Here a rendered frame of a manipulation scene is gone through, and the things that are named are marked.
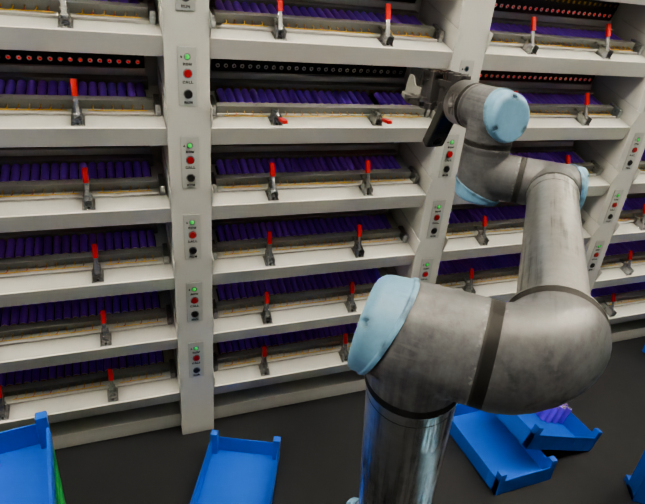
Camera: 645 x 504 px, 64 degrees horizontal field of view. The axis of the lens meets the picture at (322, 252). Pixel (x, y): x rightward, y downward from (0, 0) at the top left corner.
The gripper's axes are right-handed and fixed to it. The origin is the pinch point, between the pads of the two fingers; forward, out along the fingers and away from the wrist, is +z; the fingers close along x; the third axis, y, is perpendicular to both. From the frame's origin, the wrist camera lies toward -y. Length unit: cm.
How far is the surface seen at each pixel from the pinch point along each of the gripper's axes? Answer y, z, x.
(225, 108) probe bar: -5.2, 9.9, 43.4
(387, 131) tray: -9.8, 5.7, 2.4
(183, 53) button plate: 7, 5, 53
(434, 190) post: -26.7, 6.0, -15.1
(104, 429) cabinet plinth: -98, 13, 79
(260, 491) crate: -102, -17, 40
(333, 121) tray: -7.8, 8.1, 16.6
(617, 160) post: -20, 6, -83
